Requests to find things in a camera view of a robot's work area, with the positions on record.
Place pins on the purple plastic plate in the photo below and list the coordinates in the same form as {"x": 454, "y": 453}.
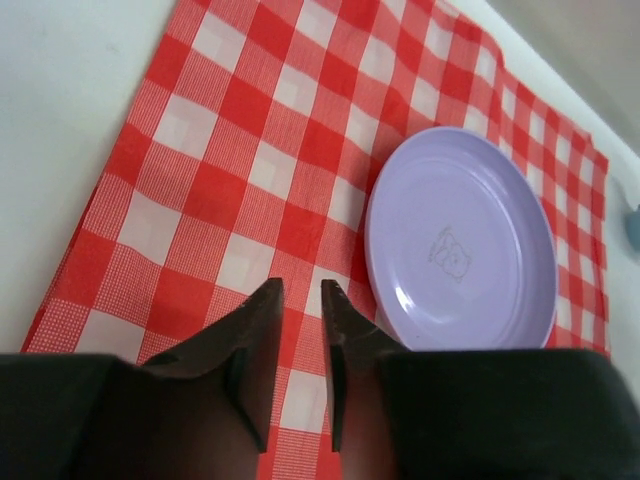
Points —
{"x": 459, "y": 250}

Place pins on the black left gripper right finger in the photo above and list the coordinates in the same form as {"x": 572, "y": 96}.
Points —
{"x": 488, "y": 414}

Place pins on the red white checkered cloth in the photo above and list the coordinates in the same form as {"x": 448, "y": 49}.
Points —
{"x": 250, "y": 151}

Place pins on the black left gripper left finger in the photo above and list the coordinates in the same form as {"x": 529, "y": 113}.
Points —
{"x": 199, "y": 410}

